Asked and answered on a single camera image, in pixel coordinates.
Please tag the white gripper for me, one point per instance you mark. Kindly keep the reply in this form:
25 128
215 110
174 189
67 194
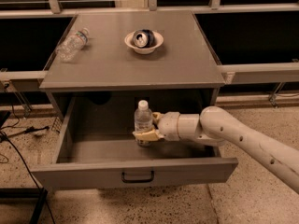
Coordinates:
169 125

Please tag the clear plastic water bottle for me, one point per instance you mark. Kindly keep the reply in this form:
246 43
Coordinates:
143 118

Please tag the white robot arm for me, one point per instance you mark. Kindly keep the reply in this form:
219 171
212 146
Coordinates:
212 127

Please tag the open grey top drawer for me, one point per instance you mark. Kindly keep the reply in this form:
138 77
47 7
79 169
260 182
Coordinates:
96 145

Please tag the lying clear plastic bottle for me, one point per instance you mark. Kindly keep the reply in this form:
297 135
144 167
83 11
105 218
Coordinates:
69 48

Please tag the grey metal cabinet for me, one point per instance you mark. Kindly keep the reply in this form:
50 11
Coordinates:
183 61

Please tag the white ceramic bowl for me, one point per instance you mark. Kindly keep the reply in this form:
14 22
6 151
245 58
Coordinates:
158 41

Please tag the crushed dark soda can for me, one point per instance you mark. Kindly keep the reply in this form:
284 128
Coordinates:
143 38

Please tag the black stand base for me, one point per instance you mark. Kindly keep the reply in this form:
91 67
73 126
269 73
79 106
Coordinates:
26 195

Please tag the metal window railing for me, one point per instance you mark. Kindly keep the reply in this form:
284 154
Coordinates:
233 74

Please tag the black drawer handle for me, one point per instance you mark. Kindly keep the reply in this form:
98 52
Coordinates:
137 177

